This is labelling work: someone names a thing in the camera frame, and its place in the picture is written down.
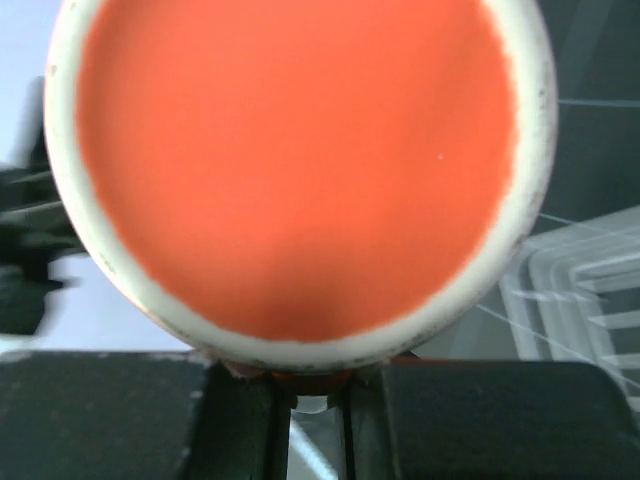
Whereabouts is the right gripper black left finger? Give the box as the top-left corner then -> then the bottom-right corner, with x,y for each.
1,351 -> 289,479

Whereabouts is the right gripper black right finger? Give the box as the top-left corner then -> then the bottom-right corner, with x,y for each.
340,358 -> 639,479

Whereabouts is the orange mug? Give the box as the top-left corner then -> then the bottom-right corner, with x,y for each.
44,1 -> 558,375

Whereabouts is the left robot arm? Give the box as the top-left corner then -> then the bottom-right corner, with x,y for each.
1,76 -> 86,337

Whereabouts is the white wire dish rack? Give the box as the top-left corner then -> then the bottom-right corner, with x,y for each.
499,207 -> 639,409

